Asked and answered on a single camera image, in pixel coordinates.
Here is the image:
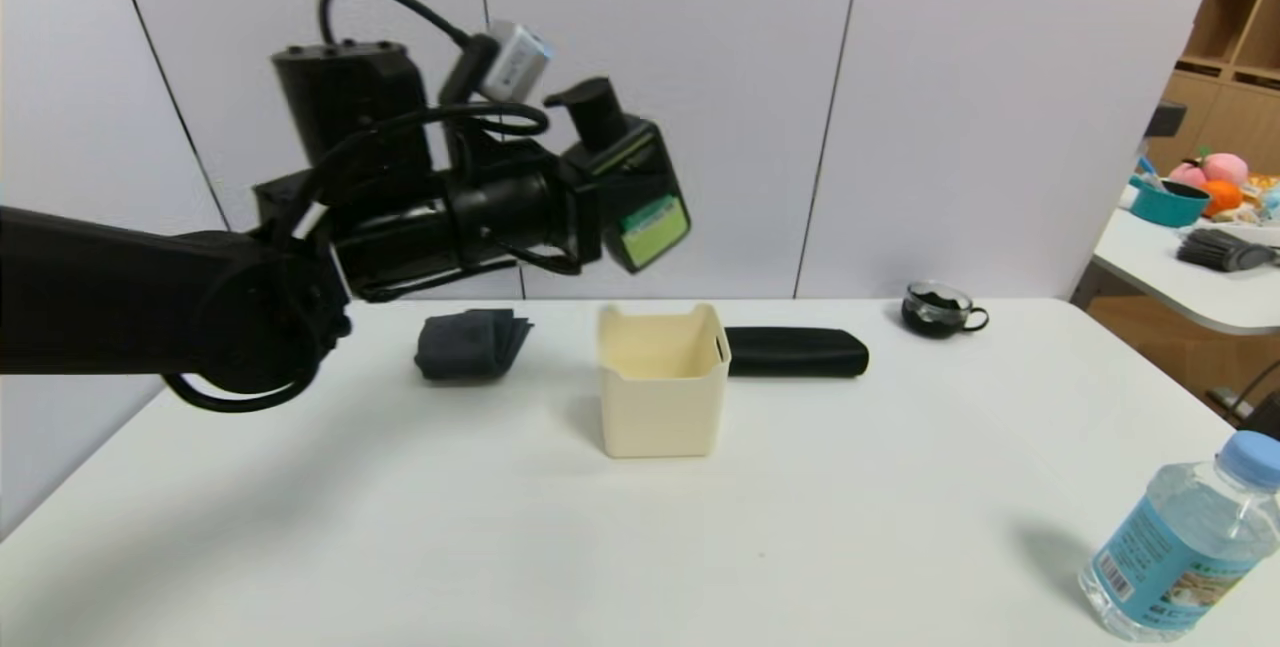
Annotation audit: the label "dark floor cable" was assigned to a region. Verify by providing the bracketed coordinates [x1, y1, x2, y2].
[1208, 357, 1280, 440]

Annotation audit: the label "folded dark grey cloth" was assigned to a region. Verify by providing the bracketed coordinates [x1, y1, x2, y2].
[415, 308, 535, 382]

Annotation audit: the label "cream white plastic box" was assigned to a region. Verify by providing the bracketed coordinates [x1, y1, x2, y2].
[598, 302, 733, 459]

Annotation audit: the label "white side table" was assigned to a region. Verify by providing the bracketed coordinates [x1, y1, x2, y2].
[1070, 182, 1280, 338]

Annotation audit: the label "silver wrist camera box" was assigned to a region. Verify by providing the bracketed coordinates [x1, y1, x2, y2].
[480, 20, 553, 104]

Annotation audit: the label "wooden shelf unit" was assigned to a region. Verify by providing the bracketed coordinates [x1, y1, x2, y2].
[1150, 0, 1280, 178]

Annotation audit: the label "black arm loop cable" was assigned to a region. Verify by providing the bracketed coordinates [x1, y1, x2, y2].
[160, 367, 326, 414]

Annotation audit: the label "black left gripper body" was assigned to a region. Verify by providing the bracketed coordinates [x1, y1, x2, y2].
[559, 114, 692, 275]

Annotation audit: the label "teal bowl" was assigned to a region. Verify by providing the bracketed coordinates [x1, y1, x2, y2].
[1130, 175, 1214, 229]

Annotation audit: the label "black pump dispenser bottle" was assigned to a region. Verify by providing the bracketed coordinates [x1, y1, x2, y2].
[543, 77, 692, 275]

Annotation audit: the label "orange toy fruit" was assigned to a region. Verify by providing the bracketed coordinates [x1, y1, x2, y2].
[1200, 180, 1246, 219]

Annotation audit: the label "clear water bottle blue label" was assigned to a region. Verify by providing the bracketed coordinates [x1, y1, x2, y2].
[1078, 430, 1280, 643]

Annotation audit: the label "pink plush toy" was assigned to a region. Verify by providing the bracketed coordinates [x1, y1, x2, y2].
[1168, 152, 1251, 190]

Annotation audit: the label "glass cup with handle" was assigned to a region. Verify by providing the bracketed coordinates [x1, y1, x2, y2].
[900, 281, 990, 339]

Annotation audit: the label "dark grey brush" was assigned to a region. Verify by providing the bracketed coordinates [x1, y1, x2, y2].
[1177, 229, 1280, 274]

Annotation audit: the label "black oblong pouch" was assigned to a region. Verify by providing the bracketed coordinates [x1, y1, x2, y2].
[724, 326, 870, 379]

